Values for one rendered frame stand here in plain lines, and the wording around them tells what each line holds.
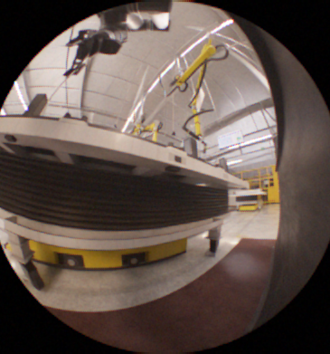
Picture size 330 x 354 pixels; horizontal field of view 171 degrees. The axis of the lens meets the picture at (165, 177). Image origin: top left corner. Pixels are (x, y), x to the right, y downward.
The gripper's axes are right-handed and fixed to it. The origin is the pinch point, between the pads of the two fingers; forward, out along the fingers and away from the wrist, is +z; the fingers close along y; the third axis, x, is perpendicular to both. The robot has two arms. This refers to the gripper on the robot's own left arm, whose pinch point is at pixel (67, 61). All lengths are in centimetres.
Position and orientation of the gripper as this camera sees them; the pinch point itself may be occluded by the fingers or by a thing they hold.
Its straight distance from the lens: 34.8
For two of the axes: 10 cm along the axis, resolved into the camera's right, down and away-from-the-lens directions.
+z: -0.3, 9.8, -2.0
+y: 5.9, -1.4, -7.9
